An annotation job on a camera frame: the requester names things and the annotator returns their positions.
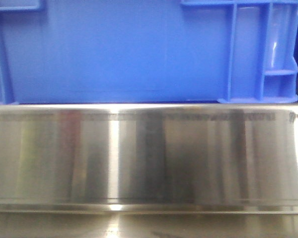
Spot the blue plastic bin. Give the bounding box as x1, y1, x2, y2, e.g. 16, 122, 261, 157
0, 0, 298, 104

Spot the steel shelf front beam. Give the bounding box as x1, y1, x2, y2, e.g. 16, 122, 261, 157
0, 104, 298, 238

